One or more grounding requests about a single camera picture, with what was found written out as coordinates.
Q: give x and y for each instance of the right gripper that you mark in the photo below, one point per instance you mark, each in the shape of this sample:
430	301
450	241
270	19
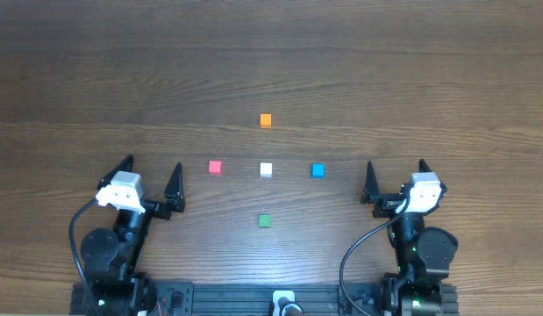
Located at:
387	204

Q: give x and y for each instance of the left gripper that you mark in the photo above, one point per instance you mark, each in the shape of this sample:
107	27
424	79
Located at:
158	209

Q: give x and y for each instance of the orange cube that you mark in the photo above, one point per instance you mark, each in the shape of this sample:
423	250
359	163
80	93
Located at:
266	120

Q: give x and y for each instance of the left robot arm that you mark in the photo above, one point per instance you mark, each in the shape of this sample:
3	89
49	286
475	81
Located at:
109	252

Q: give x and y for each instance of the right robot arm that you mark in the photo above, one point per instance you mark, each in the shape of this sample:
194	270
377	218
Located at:
429	252

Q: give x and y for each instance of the pink cube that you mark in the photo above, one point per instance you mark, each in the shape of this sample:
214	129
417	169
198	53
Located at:
215	167

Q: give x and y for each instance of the blue cube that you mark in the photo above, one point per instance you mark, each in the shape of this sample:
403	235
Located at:
318	170

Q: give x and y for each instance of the white cube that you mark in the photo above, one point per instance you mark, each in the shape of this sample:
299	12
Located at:
266	169

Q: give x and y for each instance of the green cube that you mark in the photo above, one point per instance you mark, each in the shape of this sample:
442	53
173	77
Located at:
264	220

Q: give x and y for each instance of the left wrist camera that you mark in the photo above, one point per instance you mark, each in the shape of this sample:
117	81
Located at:
122	191

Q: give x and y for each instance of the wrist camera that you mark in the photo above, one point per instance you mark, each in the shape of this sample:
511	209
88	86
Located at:
122	191
423	191

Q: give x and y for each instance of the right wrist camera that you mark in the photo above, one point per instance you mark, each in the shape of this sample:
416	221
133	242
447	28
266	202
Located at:
423	191

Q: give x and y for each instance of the mounting rail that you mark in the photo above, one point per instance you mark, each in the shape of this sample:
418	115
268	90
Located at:
236	300

